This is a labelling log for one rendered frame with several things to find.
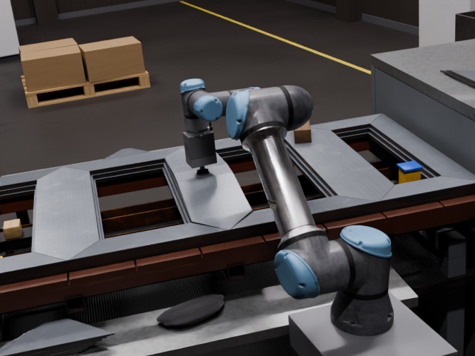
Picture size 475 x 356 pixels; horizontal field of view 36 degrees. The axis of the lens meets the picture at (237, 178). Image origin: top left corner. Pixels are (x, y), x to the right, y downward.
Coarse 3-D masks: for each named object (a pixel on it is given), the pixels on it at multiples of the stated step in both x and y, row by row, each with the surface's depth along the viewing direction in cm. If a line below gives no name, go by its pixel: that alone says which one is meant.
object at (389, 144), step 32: (352, 128) 276; (160, 160) 264; (224, 160) 268; (416, 160) 243; (0, 192) 253; (32, 192) 255; (96, 192) 248; (320, 192) 233; (448, 192) 219; (96, 256) 200; (128, 256) 202
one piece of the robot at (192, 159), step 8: (208, 128) 233; (184, 136) 233; (192, 136) 230; (200, 136) 231; (208, 136) 232; (184, 144) 235; (192, 144) 231; (200, 144) 232; (208, 144) 233; (192, 152) 231; (200, 152) 232; (208, 152) 233; (192, 160) 232; (200, 160) 233; (208, 160) 234; (216, 160) 235; (192, 168) 233; (200, 168) 237
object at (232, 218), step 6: (216, 216) 214; (222, 216) 214; (228, 216) 213; (234, 216) 213; (240, 216) 213; (198, 222) 211; (204, 222) 211; (210, 222) 211; (216, 222) 210; (222, 222) 210; (228, 222) 210; (234, 222) 210
